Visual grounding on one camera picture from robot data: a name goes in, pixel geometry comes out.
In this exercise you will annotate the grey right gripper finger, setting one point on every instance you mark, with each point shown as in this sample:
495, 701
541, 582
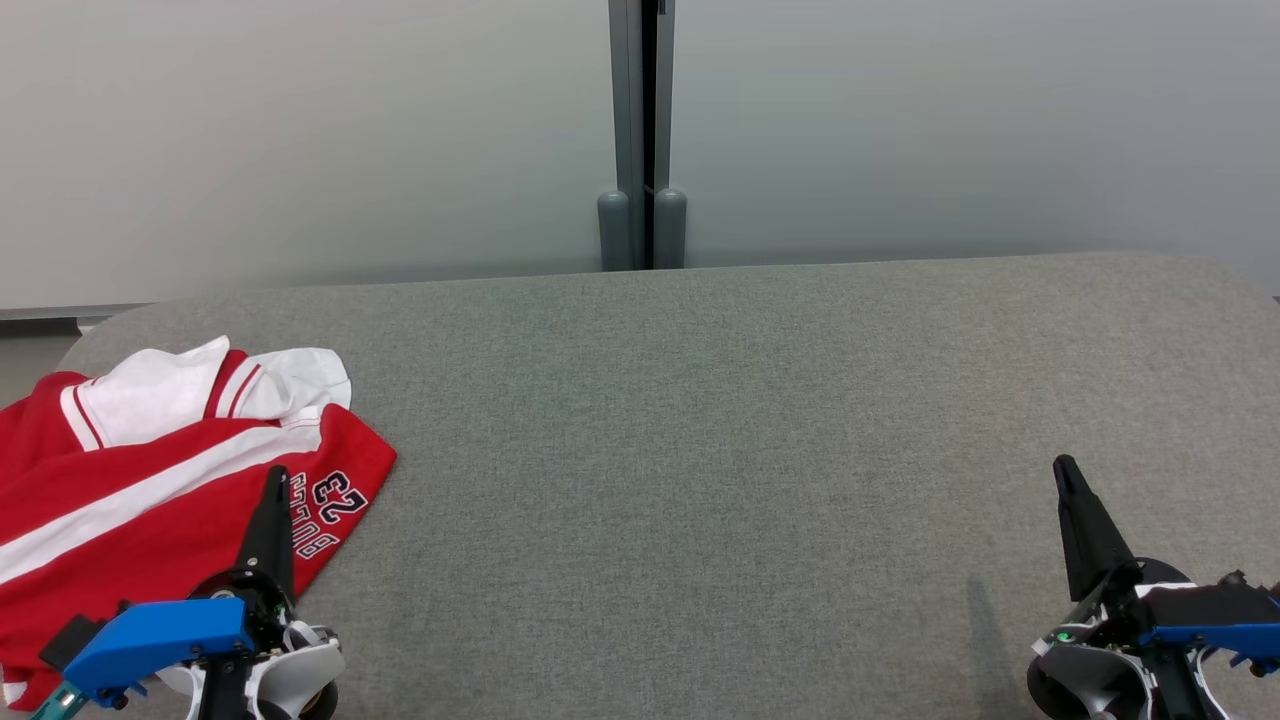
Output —
1090, 550

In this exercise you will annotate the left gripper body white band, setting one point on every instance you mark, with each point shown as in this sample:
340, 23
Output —
300, 670

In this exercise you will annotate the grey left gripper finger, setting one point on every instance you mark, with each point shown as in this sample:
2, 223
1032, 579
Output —
272, 540

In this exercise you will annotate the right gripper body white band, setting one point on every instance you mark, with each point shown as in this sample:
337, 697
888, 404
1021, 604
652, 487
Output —
1085, 680

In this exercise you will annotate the red white-striped basketball shorts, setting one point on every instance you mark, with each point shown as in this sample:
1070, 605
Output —
150, 520

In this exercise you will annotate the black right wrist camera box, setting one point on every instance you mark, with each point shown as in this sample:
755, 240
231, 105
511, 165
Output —
1210, 605

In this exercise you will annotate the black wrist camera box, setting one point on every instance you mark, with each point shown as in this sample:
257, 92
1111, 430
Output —
1210, 605
70, 640

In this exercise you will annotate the blue right camera mount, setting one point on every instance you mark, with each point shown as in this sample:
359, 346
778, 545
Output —
1220, 637

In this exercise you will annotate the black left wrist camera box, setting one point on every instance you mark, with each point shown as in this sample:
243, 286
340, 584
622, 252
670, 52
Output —
70, 640

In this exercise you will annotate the teal left camera connector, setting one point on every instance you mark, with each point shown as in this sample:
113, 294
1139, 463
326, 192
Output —
58, 703

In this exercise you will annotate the grey partition base rail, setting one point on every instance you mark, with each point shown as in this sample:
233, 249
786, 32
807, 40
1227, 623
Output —
60, 312

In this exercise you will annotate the grey rounded post foot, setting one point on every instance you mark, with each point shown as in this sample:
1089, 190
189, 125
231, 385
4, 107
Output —
614, 235
670, 235

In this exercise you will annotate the grey metal partition post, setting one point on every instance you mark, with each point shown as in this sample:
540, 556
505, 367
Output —
625, 100

